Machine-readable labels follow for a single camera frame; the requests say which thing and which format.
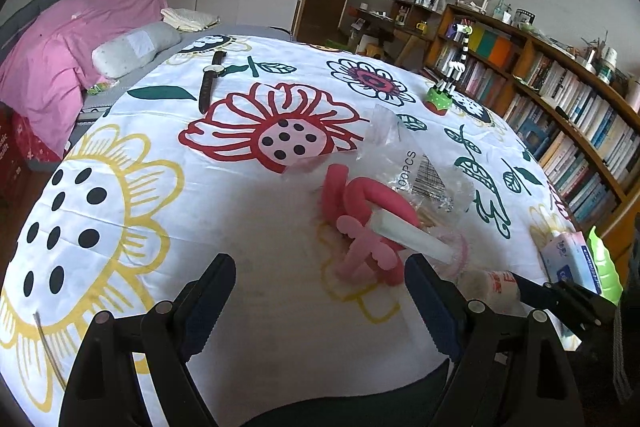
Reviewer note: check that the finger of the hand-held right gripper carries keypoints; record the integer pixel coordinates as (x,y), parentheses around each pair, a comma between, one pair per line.
(565,297)

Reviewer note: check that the striped animal figurine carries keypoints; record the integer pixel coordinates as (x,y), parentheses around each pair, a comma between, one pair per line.
(440,99)

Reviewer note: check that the white foam stick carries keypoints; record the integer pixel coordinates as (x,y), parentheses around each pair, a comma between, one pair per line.
(410,237)

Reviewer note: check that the floral printed bedsheet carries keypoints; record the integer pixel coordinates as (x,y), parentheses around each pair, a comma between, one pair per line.
(250,232)

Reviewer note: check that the rows of shelved books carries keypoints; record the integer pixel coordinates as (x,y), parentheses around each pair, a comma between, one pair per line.
(575,117)

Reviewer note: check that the grey dotted pillow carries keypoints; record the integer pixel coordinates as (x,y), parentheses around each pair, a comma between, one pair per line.
(130,49)

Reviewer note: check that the red printed box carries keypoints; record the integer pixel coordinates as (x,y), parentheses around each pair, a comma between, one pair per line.
(15,152)

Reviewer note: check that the green leaf-shaped tray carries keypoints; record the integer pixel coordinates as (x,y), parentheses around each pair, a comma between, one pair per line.
(605,267)

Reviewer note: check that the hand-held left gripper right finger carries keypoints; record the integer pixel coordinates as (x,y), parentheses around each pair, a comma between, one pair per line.
(435,307)

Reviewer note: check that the tissue pack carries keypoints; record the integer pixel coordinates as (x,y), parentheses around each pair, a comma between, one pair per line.
(565,257)

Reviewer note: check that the wooden bookshelf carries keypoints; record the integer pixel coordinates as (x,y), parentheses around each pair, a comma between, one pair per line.
(550,99)

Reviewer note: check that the wooden desk shelf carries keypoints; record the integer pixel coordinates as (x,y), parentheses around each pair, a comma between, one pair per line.
(400,2)

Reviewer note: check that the folded cream cloth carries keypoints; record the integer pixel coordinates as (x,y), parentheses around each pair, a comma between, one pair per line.
(187,19)

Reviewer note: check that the pink quilt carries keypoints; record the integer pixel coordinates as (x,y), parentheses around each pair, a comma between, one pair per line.
(60,47)

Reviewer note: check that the thin grey stick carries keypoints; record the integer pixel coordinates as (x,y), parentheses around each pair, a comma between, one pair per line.
(44,339)

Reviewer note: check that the small white bottle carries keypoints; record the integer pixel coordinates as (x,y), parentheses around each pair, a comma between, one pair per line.
(487,284)

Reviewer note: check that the pale pink silicone piece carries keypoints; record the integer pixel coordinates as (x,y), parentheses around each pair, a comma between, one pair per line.
(365,252)

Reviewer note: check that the clear plastic bag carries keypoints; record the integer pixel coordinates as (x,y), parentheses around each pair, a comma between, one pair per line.
(400,142)

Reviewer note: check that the pink foam curler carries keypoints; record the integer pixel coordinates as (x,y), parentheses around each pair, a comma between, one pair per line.
(385,197)

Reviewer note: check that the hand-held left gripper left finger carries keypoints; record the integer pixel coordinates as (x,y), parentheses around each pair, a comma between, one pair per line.
(210,307)

